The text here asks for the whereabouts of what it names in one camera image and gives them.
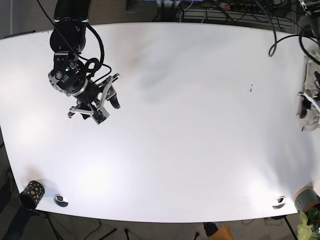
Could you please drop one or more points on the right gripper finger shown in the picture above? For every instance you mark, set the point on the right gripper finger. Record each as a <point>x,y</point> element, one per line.
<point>112,98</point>

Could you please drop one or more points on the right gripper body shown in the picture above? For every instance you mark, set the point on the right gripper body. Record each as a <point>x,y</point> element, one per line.
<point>90,103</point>

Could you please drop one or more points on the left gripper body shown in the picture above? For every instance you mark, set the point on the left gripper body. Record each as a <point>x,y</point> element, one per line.
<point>309,103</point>

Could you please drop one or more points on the beige T-shirt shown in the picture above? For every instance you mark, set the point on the beige T-shirt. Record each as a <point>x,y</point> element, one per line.
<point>310,81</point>

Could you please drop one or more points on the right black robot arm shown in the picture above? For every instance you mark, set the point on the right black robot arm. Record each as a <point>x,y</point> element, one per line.
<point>72,73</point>

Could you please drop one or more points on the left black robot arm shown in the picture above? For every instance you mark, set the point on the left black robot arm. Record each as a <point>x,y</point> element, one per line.
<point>312,12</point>

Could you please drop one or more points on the grey tape roll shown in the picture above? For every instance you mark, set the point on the grey tape roll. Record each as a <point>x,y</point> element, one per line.
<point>305,199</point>

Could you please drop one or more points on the black gold-dotted cup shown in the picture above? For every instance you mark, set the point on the black gold-dotted cup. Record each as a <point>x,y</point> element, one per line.
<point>32,195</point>

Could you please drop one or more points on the green potted plant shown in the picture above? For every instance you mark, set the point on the green potted plant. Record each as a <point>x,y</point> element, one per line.
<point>309,228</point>

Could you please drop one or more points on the right table cable grommet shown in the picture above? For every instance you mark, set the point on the right table cable grommet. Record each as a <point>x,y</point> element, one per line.
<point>279,202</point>

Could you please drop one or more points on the table cable grommet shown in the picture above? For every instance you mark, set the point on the table cable grommet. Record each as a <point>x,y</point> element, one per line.
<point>279,202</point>
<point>60,200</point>

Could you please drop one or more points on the left table cable grommet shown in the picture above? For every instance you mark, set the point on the left table cable grommet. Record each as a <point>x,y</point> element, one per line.
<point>60,200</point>

